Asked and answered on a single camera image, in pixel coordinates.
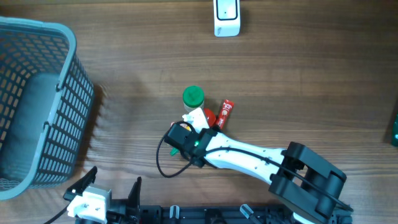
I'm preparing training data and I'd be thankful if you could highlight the grey plastic basket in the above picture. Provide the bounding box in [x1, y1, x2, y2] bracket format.
[1, 17, 95, 200]

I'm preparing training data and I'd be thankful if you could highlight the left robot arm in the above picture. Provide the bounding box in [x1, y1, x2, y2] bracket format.
[63, 167, 142, 224]

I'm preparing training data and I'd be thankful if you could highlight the yellow red sauce bottle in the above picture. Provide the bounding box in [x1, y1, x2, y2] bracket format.
[170, 108, 216, 156]

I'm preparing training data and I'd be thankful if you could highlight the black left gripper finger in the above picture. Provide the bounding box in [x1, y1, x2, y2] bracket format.
[127, 177, 142, 208]
[63, 166, 98, 201]

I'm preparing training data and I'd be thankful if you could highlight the white barcode scanner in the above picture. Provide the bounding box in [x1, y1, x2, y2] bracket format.
[213, 0, 241, 37]

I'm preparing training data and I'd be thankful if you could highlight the red snack packet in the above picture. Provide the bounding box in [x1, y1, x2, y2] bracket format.
[216, 100, 234, 129]

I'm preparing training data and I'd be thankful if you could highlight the green lid jar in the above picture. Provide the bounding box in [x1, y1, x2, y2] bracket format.
[183, 85, 205, 112]

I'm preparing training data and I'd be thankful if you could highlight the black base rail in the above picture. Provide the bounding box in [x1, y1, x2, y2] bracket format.
[139, 204, 296, 224]

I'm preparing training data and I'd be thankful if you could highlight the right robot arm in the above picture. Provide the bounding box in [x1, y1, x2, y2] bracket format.
[160, 121, 353, 223]

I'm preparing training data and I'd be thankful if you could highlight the green 3M gloves package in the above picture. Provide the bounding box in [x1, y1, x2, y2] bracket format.
[391, 114, 398, 147]

